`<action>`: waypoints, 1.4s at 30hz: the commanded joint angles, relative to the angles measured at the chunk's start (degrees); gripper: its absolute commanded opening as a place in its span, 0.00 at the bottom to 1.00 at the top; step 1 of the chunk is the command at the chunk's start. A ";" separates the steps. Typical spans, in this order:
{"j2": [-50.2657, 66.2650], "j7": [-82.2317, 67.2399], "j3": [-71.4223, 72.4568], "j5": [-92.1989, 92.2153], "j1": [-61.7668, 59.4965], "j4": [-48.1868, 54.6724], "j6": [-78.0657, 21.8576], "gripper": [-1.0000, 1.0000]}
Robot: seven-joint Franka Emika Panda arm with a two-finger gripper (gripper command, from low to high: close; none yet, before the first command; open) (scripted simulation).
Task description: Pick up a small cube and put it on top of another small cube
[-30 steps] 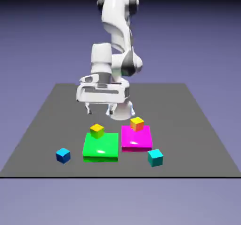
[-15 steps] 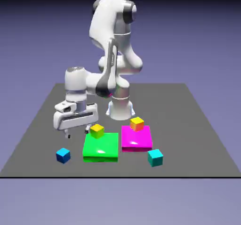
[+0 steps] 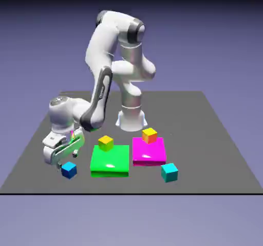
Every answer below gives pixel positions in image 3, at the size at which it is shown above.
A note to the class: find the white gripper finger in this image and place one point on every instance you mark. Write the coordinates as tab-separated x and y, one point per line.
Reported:
75	152
59	164

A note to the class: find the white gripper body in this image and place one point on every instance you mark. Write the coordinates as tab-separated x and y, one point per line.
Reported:
61	150

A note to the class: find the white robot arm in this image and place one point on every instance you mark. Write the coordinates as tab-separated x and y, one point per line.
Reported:
102	50

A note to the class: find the small blue cube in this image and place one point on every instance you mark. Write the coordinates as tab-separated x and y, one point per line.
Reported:
69	169

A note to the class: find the small yellow cube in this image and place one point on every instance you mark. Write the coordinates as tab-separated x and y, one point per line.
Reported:
106	143

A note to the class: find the small orange cube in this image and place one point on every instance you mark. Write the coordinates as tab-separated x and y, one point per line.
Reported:
149	135

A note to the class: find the small cyan cube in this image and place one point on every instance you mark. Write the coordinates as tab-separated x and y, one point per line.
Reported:
169	173

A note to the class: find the large green box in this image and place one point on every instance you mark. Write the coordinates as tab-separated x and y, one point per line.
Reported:
110	160

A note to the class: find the large magenta box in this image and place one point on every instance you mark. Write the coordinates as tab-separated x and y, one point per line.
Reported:
149	152

